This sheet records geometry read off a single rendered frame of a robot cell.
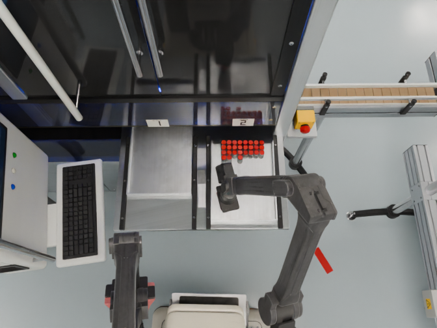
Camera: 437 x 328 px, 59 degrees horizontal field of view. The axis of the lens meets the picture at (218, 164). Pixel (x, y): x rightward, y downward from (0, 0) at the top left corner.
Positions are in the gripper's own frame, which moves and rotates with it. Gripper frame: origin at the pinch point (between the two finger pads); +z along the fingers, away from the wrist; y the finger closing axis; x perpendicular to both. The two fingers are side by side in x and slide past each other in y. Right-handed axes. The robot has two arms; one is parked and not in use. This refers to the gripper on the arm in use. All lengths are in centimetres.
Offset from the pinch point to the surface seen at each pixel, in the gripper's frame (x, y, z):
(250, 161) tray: -15.3, 15.3, 5.0
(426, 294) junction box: -83, -58, 38
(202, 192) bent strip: 7.7, 7.4, 5.1
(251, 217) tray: -8.7, -7.7, 3.9
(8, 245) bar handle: 70, -2, -30
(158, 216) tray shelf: 27.2, 2.7, 5.5
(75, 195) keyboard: 59, 22, 12
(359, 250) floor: -81, -32, 89
